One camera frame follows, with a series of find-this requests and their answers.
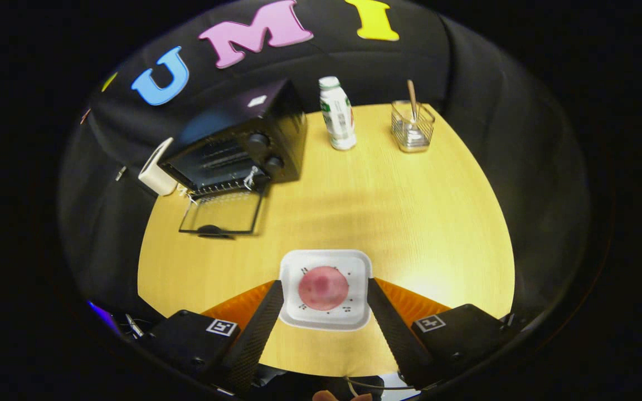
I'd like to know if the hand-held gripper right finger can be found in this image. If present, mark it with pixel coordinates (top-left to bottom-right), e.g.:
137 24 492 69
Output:
367 277 522 390

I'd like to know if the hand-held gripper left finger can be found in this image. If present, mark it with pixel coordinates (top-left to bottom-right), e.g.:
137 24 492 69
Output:
140 280 285 396

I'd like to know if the white square plate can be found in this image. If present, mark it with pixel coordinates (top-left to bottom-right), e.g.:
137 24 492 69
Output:
278 249 373 332

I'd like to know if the round pink meat slice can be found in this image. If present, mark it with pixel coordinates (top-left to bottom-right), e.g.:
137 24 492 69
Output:
298 266 349 311

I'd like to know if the black toaster oven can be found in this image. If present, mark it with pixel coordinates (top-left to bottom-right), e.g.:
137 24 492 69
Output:
160 78 308 240

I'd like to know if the white pop-up toaster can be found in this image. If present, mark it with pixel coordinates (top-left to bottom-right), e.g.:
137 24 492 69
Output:
138 138 176 197

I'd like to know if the clear square utensil holder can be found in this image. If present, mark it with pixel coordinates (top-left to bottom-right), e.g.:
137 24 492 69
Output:
391 100 436 153

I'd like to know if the white bottle with green label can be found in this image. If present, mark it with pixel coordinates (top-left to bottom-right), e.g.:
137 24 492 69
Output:
319 76 357 151

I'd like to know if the wooden stick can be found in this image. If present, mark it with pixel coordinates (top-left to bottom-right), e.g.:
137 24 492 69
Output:
407 80 419 123

